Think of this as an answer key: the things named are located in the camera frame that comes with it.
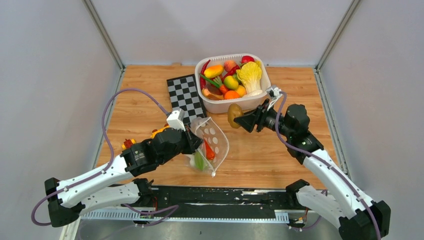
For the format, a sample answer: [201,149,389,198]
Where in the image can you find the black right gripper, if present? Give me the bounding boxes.
[233,99,293,139]

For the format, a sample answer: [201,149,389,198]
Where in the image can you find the brown kiwi potato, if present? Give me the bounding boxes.
[227,103,244,129]

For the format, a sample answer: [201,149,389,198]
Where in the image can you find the light green leaf vegetable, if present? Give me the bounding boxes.
[194,150,208,171]

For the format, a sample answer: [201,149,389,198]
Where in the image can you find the clear dotted zip bag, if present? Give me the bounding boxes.
[186,117,230,177]

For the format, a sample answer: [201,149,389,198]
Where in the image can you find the pink peach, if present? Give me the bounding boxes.
[223,59,238,73]

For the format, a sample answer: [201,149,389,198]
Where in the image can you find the yellow mango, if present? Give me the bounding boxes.
[203,65,224,79]

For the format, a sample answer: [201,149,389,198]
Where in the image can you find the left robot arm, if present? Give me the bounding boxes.
[44,127,204,228]

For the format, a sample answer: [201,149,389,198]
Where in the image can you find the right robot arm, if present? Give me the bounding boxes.
[227,99,391,240]

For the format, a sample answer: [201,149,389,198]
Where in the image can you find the white plastic food tub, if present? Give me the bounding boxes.
[194,53,271,114]

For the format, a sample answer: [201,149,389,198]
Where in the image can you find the yellow toy brick car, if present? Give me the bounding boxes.
[150,124,170,139]

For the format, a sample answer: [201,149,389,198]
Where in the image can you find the orange tangerine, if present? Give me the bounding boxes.
[224,90,241,100]

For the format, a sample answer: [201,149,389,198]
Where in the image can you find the small yellow orange fruit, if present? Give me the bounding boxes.
[235,85,247,98]

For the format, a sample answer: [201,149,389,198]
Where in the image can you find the red yellow brick toy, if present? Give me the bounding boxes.
[121,138,136,150]

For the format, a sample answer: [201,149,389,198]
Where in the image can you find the yellow napa cabbage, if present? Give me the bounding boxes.
[236,61,263,97]

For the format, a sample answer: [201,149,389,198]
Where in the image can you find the chocolate glazed eclair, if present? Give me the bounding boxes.
[201,85,224,101]

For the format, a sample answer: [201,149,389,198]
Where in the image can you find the black white checkerboard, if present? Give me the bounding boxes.
[166,74,207,125]

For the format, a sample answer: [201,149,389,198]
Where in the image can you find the red pepper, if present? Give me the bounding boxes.
[222,64,240,80]

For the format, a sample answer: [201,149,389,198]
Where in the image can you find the long red chili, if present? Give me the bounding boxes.
[200,59,212,91]

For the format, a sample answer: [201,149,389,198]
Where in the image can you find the green onion stalk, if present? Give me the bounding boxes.
[199,73,220,88]

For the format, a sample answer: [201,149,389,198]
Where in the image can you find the red apple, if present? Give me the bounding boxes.
[240,55,255,65]

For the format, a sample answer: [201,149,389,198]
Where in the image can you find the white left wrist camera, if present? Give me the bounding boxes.
[166,108,186,131]

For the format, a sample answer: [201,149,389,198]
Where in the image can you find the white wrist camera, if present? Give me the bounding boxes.
[166,108,186,131]
[266,85,285,110]

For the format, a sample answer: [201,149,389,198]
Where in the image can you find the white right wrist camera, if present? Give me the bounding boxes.
[266,85,285,110]

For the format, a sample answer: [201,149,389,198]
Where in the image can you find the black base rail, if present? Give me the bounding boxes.
[131,185,306,219]

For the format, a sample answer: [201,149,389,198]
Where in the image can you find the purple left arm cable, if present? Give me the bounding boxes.
[31,88,180,227]

